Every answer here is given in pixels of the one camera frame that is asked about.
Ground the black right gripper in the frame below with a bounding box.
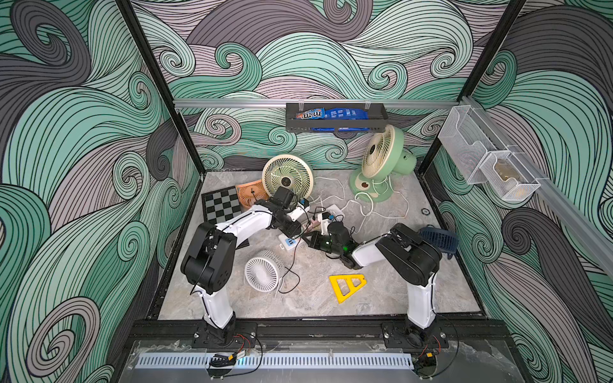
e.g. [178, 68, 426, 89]
[305, 228, 345, 256]

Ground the white multicolour power strip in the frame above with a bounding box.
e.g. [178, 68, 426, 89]
[278, 203, 344, 252]

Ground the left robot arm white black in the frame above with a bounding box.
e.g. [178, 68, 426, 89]
[180, 187, 310, 330]

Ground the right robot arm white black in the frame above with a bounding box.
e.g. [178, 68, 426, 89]
[302, 222, 442, 330]

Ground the cream green round fan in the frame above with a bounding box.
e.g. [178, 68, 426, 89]
[262, 154, 314, 199]

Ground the white round desk fan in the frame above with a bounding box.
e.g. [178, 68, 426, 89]
[244, 250, 284, 293]

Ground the yellow triangle ruler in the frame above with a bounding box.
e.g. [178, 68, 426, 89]
[328, 274, 367, 304]

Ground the black grey chessboard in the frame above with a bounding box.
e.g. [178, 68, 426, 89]
[201, 187, 243, 224]

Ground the blue candy packet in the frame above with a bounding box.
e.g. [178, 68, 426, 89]
[295, 108, 369, 121]

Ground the white cable of round fan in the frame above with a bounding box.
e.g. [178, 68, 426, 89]
[306, 176, 346, 216]

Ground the black cable of white fan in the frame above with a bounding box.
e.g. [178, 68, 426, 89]
[276, 238, 303, 295]

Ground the black wall shelf tray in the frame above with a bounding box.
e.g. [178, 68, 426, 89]
[285, 102, 389, 132]

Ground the green pedestal desk fan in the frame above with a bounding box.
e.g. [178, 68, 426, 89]
[349, 124, 417, 203]

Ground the clear plastic wall bin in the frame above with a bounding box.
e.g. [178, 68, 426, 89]
[438, 105, 541, 203]

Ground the white perforated cable duct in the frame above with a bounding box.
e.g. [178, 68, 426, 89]
[135, 352, 413, 370]

